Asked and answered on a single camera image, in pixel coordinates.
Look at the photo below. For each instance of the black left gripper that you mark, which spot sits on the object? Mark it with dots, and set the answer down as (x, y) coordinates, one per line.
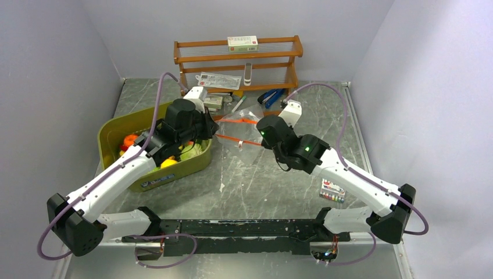
(210, 126)

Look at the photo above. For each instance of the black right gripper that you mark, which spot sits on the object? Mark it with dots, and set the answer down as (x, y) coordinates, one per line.
(264, 143)

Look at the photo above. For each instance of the clear zip top bag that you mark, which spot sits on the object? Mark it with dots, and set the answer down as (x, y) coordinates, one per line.
(238, 133)

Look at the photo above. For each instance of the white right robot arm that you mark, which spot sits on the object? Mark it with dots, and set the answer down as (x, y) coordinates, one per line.
(387, 206)

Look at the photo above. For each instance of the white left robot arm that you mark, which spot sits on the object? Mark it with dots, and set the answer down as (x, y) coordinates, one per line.
(78, 219)

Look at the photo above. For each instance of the green cabbage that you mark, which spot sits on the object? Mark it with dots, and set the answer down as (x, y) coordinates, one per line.
(199, 148)

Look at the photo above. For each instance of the blue stapler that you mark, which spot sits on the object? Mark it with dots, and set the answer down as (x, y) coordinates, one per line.
(268, 98)

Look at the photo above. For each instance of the white green box lower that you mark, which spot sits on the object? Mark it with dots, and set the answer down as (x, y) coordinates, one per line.
(213, 101)

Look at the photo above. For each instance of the yellow lemon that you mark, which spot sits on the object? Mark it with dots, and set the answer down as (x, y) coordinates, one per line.
(168, 163)

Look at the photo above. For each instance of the green white marker pen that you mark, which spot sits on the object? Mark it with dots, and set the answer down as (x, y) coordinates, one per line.
(240, 102)

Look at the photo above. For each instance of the white flat packet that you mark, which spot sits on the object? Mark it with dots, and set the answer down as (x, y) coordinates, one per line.
(215, 80)

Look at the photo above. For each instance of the orange bell pepper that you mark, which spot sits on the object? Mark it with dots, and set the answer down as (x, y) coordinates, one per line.
(128, 141)

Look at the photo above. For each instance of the white grey small device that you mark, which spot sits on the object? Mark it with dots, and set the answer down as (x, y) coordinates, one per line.
(247, 74)

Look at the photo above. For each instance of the orange wooden shelf rack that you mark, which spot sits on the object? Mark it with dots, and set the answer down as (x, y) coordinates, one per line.
(268, 65)

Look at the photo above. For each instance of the olive green plastic bin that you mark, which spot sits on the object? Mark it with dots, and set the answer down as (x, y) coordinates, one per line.
(111, 136)

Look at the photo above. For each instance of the colourful marker set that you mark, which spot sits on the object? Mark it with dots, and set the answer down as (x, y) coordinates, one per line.
(332, 192)

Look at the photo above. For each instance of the white green box on shelf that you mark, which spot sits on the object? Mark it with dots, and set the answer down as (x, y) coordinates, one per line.
(242, 44)

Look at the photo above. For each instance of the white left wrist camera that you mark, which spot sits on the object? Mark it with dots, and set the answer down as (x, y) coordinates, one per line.
(197, 95)

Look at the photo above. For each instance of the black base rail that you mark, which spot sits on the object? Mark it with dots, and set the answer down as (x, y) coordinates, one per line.
(180, 237)

